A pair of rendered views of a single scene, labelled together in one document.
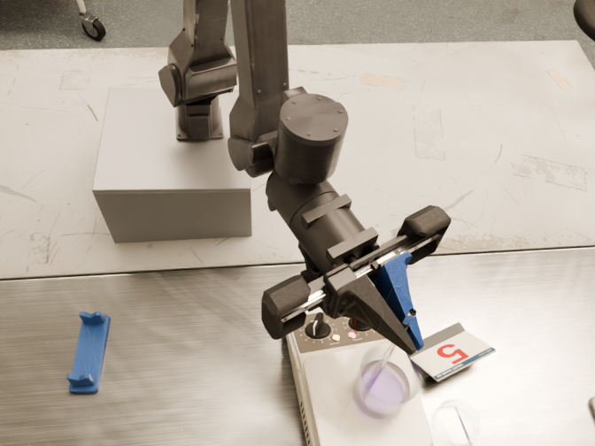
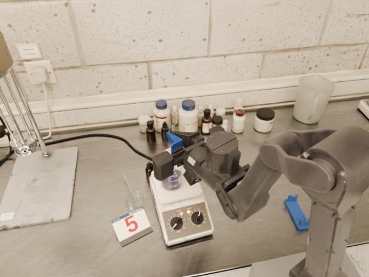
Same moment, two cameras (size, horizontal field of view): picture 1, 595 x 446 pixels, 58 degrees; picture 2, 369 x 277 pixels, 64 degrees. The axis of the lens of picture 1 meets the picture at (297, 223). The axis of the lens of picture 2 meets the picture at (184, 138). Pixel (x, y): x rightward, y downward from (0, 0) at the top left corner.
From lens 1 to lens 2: 0.72 m
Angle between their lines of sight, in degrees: 83
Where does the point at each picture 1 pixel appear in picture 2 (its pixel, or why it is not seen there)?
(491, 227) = not seen: outside the picture
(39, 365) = not seen: hidden behind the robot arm
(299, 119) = (228, 138)
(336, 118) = (212, 142)
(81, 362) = (297, 207)
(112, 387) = (279, 203)
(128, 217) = not seen: hidden behind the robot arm
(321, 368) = (194, 189)
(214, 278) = (256, 256)
